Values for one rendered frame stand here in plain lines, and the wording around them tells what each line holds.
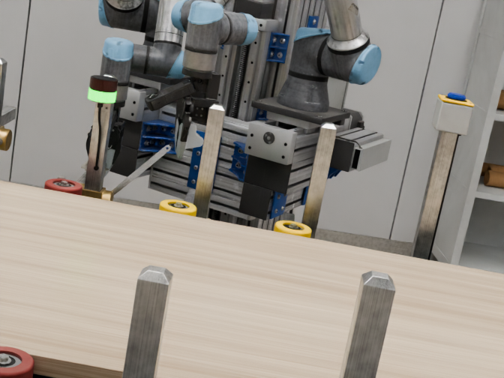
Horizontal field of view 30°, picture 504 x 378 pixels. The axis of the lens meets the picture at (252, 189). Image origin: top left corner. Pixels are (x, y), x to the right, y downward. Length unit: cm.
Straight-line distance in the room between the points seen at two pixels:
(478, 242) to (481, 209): 18
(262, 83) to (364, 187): 213
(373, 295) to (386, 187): 395
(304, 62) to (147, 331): 171
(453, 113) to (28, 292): 102
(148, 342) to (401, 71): 390
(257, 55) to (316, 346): 153
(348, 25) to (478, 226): 275
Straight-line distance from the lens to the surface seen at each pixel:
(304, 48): 267
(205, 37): 213
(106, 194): 216
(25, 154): 490
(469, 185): 458
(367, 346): 104
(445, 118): 208
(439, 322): 168
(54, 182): 206
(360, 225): 500
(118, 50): 238
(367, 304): 102
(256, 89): 287
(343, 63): 258
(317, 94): 268
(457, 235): 464
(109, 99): 206
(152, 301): 103
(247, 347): 141
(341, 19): 252
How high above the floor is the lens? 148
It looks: 15 degrees down
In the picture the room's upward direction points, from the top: 10 degrees clockwise
